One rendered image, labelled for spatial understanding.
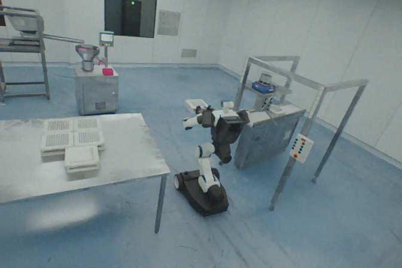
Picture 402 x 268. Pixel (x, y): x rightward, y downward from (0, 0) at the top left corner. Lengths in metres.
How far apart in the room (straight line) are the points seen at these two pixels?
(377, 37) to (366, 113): 1.51
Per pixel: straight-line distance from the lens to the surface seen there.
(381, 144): 5.98
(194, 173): 3.15
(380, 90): 5.86
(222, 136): 2.34
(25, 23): 4.85
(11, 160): 2.41
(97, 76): 4.29
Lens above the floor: 2.22
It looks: 27 degrees down
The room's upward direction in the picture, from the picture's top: 11 degrees clockwise
